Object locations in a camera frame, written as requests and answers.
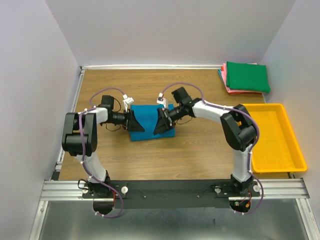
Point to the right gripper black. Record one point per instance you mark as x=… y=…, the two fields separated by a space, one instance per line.
x=164 y=122

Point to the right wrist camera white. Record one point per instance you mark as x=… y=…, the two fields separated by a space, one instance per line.
x=161 y=101

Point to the aluminium frame rail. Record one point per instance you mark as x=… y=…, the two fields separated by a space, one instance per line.
x=197 y=152

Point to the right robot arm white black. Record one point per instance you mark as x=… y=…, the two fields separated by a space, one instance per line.
x=240 y=130

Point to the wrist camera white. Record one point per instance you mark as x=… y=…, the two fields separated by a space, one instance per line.
x=161 y=101
x=127 y=100

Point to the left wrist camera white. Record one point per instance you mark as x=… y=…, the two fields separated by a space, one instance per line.
x=127 y=100

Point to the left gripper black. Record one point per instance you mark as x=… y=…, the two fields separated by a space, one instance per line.
x=131 y=123

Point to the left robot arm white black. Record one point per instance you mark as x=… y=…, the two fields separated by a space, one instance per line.
x=80 y=136

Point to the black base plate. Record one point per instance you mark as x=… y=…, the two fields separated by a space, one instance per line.
x=168 y=194

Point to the green folded t shirt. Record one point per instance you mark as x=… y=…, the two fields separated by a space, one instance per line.
x=247 y=77

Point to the pink folded t shirt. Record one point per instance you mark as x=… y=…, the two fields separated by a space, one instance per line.
x=226 y=80

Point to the yellow plastic tray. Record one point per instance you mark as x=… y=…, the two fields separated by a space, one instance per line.
x=277 y=150

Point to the light blue folded t shirt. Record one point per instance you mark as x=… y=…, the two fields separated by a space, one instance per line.
x=221 y=77

